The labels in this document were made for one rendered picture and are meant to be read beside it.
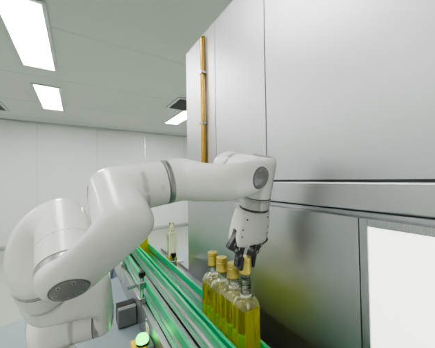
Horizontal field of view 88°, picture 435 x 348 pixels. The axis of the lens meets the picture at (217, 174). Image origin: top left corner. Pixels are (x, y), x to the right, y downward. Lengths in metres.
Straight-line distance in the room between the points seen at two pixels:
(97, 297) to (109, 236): 0.25
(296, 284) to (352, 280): 0.16
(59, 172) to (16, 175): 0.76
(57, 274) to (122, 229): 0.10
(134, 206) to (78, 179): 6.04
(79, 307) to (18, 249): 0.17
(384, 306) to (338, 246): 0.13
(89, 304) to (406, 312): 0.60
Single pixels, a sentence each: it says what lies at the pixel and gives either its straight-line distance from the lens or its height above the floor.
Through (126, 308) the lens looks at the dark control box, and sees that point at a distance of 1.24.
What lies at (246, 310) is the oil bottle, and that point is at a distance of 0.68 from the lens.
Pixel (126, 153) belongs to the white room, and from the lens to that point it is 6.51.
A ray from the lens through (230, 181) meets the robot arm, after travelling 0.41.
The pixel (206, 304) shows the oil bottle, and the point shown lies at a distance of 0.85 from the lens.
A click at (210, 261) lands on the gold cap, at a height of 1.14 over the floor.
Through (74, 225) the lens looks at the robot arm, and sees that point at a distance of 0.44.
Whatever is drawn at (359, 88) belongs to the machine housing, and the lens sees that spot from 0.63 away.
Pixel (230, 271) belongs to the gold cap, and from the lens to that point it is 0.70.
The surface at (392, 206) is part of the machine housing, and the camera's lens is 0.55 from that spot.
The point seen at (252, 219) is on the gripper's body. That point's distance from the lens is 0.57.
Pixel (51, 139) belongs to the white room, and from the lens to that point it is 6.46.
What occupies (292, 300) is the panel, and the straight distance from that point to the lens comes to 0.75.
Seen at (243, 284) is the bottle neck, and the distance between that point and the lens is 0.67.
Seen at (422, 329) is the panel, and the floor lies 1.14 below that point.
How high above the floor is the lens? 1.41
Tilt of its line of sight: 1 degrees up
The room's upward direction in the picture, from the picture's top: 1 degrees counter-clockwise
